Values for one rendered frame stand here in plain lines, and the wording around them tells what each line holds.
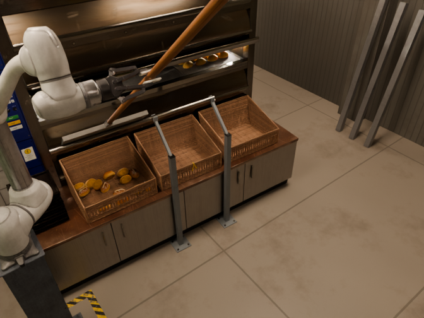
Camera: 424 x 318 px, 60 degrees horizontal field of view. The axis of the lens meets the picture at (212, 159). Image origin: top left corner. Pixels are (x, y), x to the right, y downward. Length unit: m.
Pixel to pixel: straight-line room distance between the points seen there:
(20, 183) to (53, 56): 0.90
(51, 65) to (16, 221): 0.95
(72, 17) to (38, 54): 1.35
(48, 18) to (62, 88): 1.34
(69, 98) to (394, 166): 3.67
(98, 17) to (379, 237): 2.82
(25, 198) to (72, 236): 0.75
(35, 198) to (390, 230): 2.86
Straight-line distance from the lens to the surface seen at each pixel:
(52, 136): 2.89
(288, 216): 3.51
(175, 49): 1.14
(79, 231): 2.75
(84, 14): 2.64
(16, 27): 2.57
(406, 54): 4.26
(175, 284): 3.04
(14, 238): 2.03
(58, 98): 1.29
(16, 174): 2.01
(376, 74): 4.39
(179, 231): 3.12
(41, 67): 1.30
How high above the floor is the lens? 2.53
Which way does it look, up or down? 38 degrees down
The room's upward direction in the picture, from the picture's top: 1 degrees counter-clockwise
